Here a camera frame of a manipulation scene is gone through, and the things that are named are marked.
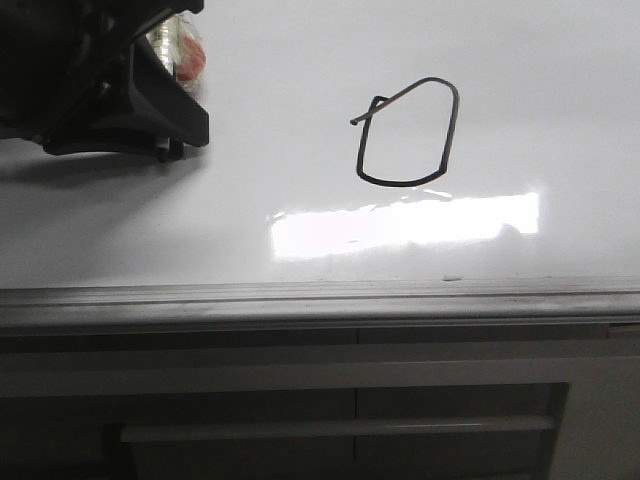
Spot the white whiteboard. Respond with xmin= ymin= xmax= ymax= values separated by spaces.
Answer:
xmin=1 ymin=1 xmax=639 ymax=288

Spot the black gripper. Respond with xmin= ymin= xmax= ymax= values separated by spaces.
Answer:
xmin=1 ymin=1 xmax=209 ymax=155

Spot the grey cabinet with louvres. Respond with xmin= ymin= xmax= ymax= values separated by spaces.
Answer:
xmin=1 ymin=324 xmax=639 ymax=479

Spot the red round magnet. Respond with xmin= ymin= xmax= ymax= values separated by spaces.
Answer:
xmin=177 ymin=35 xmax=206 ymax=82

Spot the white whiteboard marker pen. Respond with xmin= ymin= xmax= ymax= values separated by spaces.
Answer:
xmin=144 ymin=12 xmax=187 ymax=162

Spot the grey aluminium whiteboard frame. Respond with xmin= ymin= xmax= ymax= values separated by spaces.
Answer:
xmin=1 ymin=277 xmax=639 ymax=336

